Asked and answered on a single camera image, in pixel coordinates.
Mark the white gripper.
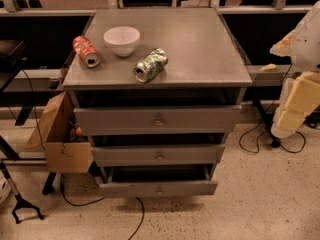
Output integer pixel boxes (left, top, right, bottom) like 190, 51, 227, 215
269, 29, 320, 139

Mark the beige foam scrap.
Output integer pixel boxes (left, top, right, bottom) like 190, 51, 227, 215
259, 63, 276, 72

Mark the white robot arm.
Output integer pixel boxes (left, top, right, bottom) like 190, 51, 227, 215
270, 1, 320, 138

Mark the black cable right floor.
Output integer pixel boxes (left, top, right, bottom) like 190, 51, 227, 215
238, 63, 307, 154

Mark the orange soda can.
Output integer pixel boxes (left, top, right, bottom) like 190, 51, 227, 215
72, 36, 100, 68

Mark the black floor cable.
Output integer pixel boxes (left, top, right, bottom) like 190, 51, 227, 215
59, 178, 146, 240

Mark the brown cardboard box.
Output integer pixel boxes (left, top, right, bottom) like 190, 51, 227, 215
25, 91, 93, 173

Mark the green crushed soda can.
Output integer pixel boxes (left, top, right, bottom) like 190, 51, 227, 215
133, 48, 168, 83

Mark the white ceramic bowl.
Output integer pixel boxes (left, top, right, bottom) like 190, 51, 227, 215
103, 26, 140, 57

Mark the grey drawer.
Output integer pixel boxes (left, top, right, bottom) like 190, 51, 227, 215
74, 105, 242, 136
91, 144, 225, 167
99, 165, 218, 198

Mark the grey metal rail bench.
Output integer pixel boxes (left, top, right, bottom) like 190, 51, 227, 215
247, 65, 301, 87

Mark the grey drawer cabinet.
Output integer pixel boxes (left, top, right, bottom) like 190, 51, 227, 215
62, 7, 254, 199

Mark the black tripod stand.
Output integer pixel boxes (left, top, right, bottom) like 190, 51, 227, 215
0, 160, 44, 224

